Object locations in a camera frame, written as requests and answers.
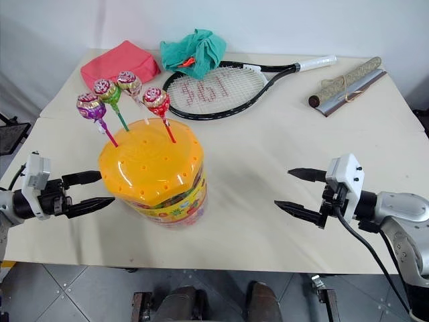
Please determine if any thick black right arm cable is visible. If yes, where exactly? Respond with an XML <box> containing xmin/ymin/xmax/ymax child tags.
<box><xmin>336</xmin><ymin>200</ymin><xmax>414</xmax><ymax>318</ymax></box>

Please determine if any dark rounded shape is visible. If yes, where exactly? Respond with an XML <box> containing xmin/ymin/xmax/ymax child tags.
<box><xmin>160</xmin><ymin>285</ymin><xmax>202</xmax><ymax>322</ymax></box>
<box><xmin>247</xmin><ymin>280</ymin><xmax>283</xmax><ymax>322</ymax></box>

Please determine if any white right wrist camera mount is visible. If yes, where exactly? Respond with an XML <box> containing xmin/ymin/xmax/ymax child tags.
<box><xmin>324</xmin><ymin>153</ymin><xmax>366</xmax><ymax>223</ymax></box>

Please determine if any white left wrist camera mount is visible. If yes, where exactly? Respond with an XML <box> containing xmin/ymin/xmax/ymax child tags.
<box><xmin>21</xmin><ymin>152</ymin><xmax>52</xmax><ymax>221</ymax></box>

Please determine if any purple-wrapped lollipop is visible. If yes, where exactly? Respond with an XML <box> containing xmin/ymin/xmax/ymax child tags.
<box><xmin>76</xmin><ymin>93</ymin><xmax>119</xmax><ymax>149</ymax></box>

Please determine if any white stick lollipop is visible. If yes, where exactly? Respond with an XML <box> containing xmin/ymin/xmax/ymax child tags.
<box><xmin>116</xmin><ymin>70</ymin><xmax>151</xmax><ymax>126</ymax></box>

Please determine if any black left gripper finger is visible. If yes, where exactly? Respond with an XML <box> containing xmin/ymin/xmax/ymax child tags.
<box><xmin>66</xmin><ymin>197</ymin><xmax>116</xmax><ymax>220</ymax></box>
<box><xmin>61</xmin><ymin>170</ymin><xmax>103</xmax><ymax>188</ymax></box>

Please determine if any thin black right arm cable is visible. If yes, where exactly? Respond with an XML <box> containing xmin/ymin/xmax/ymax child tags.
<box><xmin>378</xmin><ymin>229</ymin><xmax>408</xmax><ymax>303</ymax></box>

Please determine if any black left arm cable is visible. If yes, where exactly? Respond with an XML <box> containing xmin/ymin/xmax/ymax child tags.
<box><xmin>7</xmin><ymin>162</ymin><xmax>28</xmax><ymax>191</ymax></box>

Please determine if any green-wrapped lollipop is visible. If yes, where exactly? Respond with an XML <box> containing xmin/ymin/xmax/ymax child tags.
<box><xmin>93</xmin><ymin>78</ymin><xmax>130</xmax><ymax>133</ymax></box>

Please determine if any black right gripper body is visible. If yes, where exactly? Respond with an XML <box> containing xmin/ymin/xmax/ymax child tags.
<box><xmin>318</xmin><ymin>183</ymin><xmax>349</xmax><ymax>231</ymax></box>

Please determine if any red fabric pouch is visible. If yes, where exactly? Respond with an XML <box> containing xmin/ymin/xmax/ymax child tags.
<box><xmin>80</xmin><ymin>40</ymin><xmax>163</xmax><ymax>91</ymax></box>

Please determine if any rusty brown metal bracket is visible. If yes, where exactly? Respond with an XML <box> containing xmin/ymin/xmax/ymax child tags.
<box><xmin>317</xmin><ymin>287</ymin><xmax>341</xmax><ymax>322</ymax></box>
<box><xmin>131</xmin><ymin>291</ymin><xmax>153</xmax><ymax>322</ymax></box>

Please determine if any yellow string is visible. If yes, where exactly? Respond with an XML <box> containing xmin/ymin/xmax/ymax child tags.
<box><xmin>320</xmin><ymin>74</ymin><xmax>365</xmax><ymax>102</ymax></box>

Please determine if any red-wrapped lollipop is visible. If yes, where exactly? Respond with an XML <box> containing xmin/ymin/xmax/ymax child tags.
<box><xmin>142</xmin><ymin>87</ymin><xmax>178</xmax><ymax>145</ymax></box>

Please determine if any grey caster wheel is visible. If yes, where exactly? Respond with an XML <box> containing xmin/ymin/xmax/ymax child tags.
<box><xmin>310</xmin><ymin>274</ymin><xmax>328</xmax><ymax>292</ymax></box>

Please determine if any teal crumpled cloth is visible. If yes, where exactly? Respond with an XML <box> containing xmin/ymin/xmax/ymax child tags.
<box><xmin>159</xmin><ymin>28</ymin><xmax>227</xmax><ymax>80</ymax></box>

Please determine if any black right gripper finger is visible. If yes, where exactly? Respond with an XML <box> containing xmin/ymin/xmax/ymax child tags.
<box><xmin>273</xmin><ymin>200</ymin><xmax>322</xmax><ymax>227</ymax></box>
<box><xmin>287</xmin><ymin>168</ymin><xmax>328</xmax><ymax>184</ymax></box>

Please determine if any black and white tennis racket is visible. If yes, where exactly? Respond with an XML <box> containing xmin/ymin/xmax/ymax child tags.
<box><xmin>162</xmin><ymin>54</ymin><xmax>338</xmax><ymax>121</ymax></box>

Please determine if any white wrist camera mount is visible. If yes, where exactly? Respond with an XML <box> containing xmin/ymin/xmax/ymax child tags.
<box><xmin>324</xmin><ymin>153</ymin><xmax>366</xmax><ymax>223</ymax></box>
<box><xmin>21</xmin><ymin>152</ymin><xmax>52</xmax><ymax>221</ymax></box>

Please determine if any orange-lidded lollipop jar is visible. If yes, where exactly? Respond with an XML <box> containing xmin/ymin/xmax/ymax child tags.
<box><xmin>97</xmin><ymin>117</ymin><xmax>209</xmax><ymax>231</ymax></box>

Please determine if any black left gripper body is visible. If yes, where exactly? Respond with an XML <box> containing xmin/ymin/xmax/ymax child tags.
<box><xmin>37</xmin><ymin>178</ymin><xmax>73</xmax><ymax>218</ymax></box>

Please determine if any rolled patterned scroll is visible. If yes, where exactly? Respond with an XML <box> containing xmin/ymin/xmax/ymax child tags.
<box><xmin>308</xmin><ymin>56</ymin><xmax>383</xmax><ymax>109</ymax></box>

